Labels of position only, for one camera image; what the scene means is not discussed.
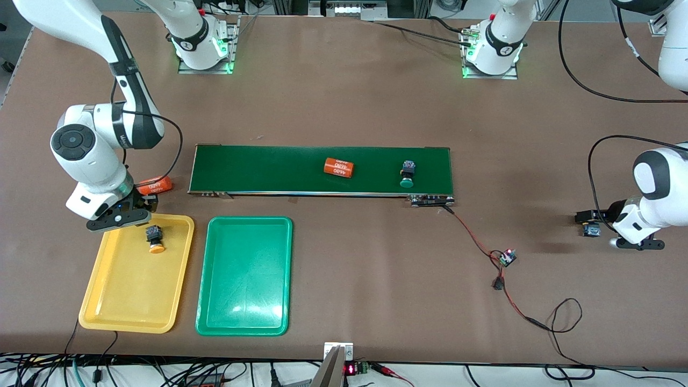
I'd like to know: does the green conveyor belt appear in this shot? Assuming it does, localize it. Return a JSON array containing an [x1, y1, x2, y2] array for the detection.
[[188, 144, 456, 207]]

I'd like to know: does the orange 4680 cylinder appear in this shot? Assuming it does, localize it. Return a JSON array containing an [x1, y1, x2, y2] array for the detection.
[[135, 176, 174, 196], [324, 157, 355, 180]]

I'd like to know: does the green plastic tray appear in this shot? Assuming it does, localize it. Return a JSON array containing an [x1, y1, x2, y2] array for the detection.
[[195, 216, 293, 337]]

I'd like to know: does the red and black wire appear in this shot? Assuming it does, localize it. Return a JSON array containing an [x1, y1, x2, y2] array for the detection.
[[443, 206, 549, 329]]

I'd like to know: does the red clip lead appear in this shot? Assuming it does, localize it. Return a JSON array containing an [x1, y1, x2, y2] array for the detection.
[[371, 363, 414, 387]]

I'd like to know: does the yellow mushroom push button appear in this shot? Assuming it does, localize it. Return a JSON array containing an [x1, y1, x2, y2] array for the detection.
[[145, 225, 166, 254]]

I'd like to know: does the yellow plastic tray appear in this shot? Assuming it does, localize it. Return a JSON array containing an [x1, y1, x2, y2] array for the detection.
[[78, 211, 195, 334]]

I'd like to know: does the grey metal bar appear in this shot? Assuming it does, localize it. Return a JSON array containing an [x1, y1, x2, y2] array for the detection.
[[309, 346, 347, 387]]

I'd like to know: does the thin black cable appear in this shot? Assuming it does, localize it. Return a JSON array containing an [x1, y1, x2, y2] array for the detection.
[[63, 317, 81, 356]]

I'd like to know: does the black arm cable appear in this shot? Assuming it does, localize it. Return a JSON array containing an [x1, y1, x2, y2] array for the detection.
[[558, 0, 688, 233], [110, 75, 184, 183]]

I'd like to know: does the small aluminium bracket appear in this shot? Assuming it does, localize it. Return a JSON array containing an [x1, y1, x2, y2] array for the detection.
[[323, 342, 355, 362]]

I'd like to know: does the black cable with plug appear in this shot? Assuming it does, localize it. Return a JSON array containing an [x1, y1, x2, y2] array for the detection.
[[96, 331, 119, 383]]

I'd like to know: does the black looped power cable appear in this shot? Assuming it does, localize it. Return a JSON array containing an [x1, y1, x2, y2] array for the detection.
[[529, 297, 688, 383]]

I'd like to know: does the white device on frame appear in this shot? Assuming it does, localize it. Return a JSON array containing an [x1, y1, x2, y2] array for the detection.
[[309, 0, 389, 18]]

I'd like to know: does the long black table cable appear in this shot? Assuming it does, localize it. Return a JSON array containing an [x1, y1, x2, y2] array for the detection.
[[372, 15, 476, 48]]

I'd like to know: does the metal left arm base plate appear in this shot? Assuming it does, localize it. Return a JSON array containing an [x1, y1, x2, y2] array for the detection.
[[461, 27, 520, 80]]

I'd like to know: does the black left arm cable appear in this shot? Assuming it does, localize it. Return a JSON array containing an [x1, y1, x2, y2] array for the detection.
[[558, 0, 688, 233]]

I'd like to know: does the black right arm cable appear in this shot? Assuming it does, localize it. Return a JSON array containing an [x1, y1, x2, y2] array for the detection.
[[110, 75, 184, 183]]

